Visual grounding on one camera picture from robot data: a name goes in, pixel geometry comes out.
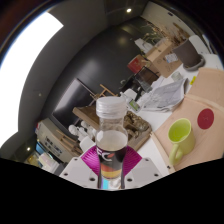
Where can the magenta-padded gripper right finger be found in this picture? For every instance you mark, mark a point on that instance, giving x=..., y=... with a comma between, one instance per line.
x=135, y=160

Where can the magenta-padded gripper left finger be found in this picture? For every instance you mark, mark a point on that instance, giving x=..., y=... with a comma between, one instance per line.
x=86, y=160

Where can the clear drink bottle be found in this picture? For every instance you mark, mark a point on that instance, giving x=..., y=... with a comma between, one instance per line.
x=111, y=143

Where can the wooden easel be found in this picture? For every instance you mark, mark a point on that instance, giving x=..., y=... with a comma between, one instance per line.
x=106, y=90
x=68, y=141

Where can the beige shelf cabinet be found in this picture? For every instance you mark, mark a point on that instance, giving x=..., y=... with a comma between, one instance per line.
x=50, y=141

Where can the yellow-green mug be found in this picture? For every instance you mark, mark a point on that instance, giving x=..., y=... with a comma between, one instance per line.
x=181, y=136

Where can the white spray bottle, green label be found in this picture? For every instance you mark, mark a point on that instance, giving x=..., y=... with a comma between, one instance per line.
x=130, y=102

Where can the newspaper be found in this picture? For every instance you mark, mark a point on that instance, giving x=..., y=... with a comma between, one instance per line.
x=165, y=96

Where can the flat round red coaster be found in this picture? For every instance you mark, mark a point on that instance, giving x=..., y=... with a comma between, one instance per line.
x=205, y=118

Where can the glass pitcher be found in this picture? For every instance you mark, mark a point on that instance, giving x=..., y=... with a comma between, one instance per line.
x=146, y=78

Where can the small white cup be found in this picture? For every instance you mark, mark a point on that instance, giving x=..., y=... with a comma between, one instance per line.
x=176, y=76

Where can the red box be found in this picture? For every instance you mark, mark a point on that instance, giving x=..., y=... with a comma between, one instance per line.
x=137, y=63

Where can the small yellow tag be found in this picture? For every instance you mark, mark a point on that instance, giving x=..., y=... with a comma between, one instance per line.
x=193, y=80

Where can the cardboard box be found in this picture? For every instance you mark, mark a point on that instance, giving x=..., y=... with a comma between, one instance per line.
x=163, y=58

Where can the grey plant saucer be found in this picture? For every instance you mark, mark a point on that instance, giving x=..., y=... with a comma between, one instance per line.
x=197, y=67

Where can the ceiling strip light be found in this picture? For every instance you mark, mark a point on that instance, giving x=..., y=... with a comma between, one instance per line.
x=23, y=66

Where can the white plastic bag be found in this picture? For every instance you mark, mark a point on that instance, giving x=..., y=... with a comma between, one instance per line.
x=143, y=45

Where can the ceiling spotlight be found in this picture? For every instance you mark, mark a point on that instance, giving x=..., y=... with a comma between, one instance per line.
x=128, y=10

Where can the black wall screen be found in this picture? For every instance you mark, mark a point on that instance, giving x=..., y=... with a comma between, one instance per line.
x=73, y=100

